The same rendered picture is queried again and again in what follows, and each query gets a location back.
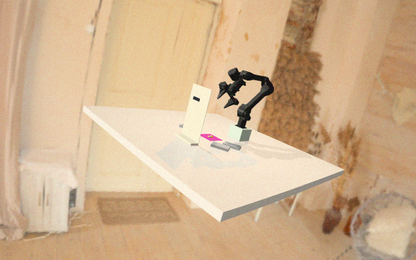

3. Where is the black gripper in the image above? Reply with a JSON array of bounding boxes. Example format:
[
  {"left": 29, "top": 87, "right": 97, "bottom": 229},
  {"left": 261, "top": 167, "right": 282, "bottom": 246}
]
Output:
[{"left": 217, "top": 82, "right": 239, "bottom": 108}]

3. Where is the pink flat square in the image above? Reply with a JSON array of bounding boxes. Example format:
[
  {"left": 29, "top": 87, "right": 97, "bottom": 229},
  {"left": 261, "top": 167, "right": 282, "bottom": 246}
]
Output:
[{"left": 201, "top": 134, "right": 222, "bottom": 141}]

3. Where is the beige panel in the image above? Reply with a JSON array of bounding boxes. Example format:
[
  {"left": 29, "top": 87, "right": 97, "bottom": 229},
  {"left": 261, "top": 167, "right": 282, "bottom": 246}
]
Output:
[{"left": 174, "top": 83, "right": 212, "bottom": 145}]

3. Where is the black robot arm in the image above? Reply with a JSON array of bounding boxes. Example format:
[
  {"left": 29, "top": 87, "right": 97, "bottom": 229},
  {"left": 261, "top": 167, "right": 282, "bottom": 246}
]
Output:
[{"left": 228, "top": 68, "right": 274, "bottom": 129}]

